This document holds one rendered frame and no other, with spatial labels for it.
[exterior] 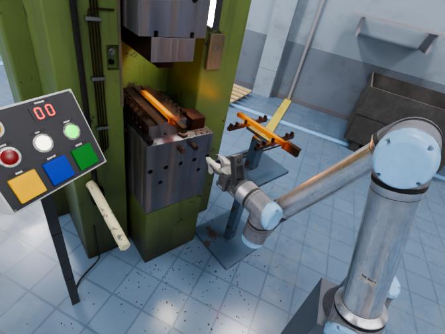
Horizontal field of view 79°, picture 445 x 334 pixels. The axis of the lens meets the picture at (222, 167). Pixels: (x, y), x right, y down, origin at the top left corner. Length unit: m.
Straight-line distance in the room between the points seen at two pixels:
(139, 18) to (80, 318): 1.50
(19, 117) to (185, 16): 0.68
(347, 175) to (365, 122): 2.96
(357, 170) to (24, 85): 1.55
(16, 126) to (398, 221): 1.04
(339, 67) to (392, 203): 4.08
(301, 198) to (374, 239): 0.30
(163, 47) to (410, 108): 3.11
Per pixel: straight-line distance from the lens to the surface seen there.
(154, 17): 1.14
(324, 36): 4.67
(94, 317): 1.80
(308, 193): 0.96
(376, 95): 3.72
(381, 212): 0.74
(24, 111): 1.00
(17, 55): 1.66
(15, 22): 1.63
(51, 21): 1.19
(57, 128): 1.02
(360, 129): 3.85
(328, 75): 4.74
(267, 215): 0.91
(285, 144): 1.42
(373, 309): 0.95
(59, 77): 1.24
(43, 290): 1.94
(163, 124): 1.32
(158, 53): 1.17
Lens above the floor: 1.62
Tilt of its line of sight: 36 degrees down
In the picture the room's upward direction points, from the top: 13 degrees clockwise
